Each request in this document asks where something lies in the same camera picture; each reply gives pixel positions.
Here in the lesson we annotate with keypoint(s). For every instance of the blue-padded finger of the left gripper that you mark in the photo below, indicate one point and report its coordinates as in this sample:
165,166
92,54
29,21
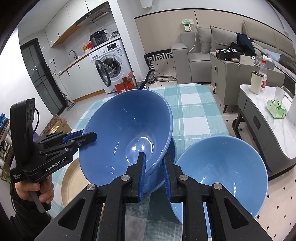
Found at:
76,142
60,137

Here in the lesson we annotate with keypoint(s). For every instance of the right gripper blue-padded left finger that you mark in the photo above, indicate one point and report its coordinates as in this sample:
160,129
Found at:
98,213

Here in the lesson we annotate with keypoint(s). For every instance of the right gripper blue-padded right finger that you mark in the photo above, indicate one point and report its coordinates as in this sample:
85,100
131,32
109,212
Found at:
209,211

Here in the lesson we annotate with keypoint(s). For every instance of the beige plate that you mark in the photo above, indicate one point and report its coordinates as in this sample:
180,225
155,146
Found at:
73,182

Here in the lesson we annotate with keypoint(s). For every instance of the light blue bowl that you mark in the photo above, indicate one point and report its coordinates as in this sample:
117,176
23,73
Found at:
233,163

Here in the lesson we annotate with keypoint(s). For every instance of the dark blue large bowl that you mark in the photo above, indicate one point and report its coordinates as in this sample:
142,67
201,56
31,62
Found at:
131,122

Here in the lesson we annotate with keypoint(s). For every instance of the white kitchen base cabinets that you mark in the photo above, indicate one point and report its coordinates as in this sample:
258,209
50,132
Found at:
82,80

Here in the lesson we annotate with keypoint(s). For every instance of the kitchen faucet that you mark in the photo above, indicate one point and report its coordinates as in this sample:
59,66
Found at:
74,53

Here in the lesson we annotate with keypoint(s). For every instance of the person's left hand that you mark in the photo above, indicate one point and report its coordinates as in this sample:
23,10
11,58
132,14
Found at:
46,188

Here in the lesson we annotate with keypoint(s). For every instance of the brown cardboard box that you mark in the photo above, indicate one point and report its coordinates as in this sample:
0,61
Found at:
56,124

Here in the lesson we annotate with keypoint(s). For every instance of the wooden shoe rack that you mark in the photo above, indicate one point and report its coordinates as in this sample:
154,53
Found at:
7,153

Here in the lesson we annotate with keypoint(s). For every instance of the black glass door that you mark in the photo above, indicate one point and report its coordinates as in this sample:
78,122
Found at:
42,78

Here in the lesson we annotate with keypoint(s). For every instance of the red cardboard box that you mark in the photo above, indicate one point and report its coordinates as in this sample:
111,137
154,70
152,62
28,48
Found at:
126,83

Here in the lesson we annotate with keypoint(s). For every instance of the white washing machine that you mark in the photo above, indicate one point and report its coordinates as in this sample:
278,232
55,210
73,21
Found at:
111,64

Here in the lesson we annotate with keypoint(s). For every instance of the black rice cooker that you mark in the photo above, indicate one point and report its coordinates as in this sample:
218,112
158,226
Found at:
97,38

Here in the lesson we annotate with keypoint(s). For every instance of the teal checked tablecloth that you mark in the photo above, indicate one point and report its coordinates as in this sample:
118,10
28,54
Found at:
196,116

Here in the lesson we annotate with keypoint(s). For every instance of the white marble coffee table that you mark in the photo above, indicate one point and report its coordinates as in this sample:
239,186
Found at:
275,138

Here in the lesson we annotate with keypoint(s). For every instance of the patterned floor rug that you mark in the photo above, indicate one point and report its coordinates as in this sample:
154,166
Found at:
162,70

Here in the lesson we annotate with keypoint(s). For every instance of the green tissue pack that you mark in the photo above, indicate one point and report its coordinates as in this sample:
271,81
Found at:
276,109

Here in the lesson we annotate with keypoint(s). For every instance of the white upper cabinets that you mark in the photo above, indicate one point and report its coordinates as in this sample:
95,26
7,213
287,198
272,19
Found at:
63,24

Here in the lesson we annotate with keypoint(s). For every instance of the range hood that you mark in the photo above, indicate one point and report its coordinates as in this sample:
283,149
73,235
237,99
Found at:
96,10

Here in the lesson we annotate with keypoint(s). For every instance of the grey side cabinet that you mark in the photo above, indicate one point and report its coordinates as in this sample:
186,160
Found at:
227,76

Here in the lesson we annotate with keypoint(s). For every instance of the cream tumbler cup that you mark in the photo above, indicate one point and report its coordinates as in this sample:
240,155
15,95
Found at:
256,82

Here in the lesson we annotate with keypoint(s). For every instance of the grey sofa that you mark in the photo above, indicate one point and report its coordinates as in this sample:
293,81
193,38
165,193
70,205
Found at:
192,54

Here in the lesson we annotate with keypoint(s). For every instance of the clear plastic bottle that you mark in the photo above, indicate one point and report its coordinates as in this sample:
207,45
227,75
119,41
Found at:
263,71

